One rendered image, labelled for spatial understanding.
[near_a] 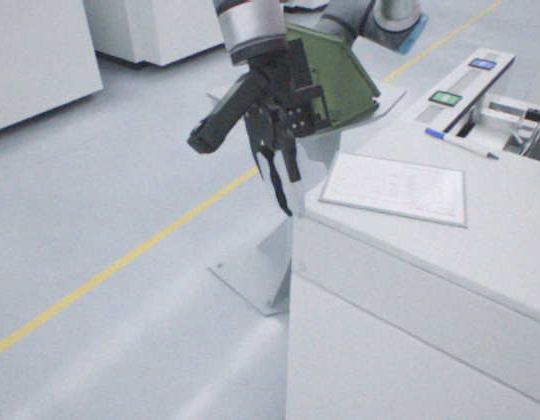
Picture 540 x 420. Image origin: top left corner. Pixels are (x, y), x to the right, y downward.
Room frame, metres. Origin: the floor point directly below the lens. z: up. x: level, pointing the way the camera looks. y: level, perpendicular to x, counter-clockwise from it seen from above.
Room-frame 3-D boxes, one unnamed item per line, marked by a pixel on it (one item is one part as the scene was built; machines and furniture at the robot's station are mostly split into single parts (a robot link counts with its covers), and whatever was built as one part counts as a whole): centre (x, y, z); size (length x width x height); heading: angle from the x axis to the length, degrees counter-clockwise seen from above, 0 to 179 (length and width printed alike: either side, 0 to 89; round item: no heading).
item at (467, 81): (1.00, -0.45, 0.89); 0.55 x 0.09 x 0.14; 143
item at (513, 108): (1.00, -0.57, 0.89); 0.08 x 0.03 x 0.03; 53
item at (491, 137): (0.87, -0.47, 0.87); 0.36 x 0.08 x 0.03; 143
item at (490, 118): (0.94, -0.52, 0.89); 0.08 x 0.03 x 0.03; 53
